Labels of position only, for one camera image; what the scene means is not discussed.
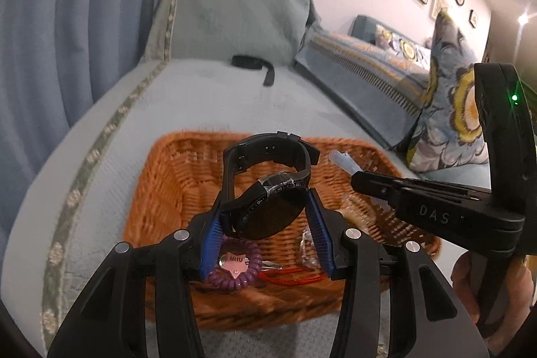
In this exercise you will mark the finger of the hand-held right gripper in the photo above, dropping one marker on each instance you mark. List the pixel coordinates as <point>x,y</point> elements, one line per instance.
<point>377,178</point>
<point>377,194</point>

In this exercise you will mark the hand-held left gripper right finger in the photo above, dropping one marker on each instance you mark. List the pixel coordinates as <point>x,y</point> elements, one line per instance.
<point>321,232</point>

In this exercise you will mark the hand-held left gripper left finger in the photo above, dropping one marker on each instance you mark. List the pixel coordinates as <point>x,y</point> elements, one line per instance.
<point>209,244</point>

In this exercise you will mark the translucent white hair clip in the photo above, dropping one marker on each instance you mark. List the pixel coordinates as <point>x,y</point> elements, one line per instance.
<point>344,161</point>

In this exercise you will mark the black wrist watch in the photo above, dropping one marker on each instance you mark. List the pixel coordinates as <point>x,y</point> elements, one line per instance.
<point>272,215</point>

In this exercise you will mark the brown wicker basket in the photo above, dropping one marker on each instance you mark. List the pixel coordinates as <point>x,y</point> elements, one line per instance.
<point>176,182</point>

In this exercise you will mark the clear plastic jewelry packet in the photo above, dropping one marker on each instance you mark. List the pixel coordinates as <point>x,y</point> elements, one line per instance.
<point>308,249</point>

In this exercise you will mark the person's right hand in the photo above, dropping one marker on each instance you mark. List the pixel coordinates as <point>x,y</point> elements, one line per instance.
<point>463,278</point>

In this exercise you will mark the large floral cushion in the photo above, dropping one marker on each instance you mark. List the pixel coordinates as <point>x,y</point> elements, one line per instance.
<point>449,123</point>

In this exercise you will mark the striped bolster cushion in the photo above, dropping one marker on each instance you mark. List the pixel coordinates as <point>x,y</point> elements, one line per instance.
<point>356,64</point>

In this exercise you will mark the small floral cushion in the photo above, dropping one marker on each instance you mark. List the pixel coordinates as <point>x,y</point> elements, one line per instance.
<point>405,45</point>

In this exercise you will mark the white framed butterfly picture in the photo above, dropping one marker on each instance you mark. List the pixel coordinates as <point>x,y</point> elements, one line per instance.
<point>438,5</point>

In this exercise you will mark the tiny black framed picture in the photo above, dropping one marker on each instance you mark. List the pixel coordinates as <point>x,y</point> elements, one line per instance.
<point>473,18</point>

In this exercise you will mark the ceiling light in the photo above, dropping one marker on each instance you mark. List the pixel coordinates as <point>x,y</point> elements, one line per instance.
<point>522,19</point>

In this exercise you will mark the blue curtain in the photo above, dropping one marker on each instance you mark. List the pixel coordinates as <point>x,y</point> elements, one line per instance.
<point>63,26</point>

